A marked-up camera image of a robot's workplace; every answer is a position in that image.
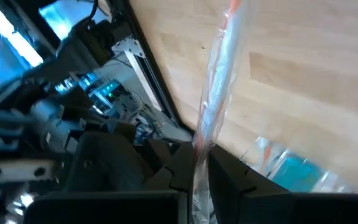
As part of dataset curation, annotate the white metal bracket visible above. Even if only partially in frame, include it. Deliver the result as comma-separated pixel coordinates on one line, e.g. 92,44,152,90
0,159,59,185

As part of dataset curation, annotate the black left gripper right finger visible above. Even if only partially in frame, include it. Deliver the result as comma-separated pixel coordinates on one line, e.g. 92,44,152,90
207,144,292,224

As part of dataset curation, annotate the electronics box with lights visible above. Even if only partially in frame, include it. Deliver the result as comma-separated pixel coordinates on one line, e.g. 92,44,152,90
86,78,127,110

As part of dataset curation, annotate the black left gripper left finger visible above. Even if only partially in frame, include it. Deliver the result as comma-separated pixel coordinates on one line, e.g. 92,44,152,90
143,141,195,224

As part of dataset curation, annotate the clear plastic bag with toothbrushes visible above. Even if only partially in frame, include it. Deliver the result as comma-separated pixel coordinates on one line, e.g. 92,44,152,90
242,135,358,194

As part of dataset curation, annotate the black table frame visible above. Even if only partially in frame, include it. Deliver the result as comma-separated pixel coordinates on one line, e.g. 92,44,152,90
116,0,195,133

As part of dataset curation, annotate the orange toothbrush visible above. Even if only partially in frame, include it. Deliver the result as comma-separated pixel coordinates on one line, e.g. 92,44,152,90
259,142,275,170
192,0,252,224

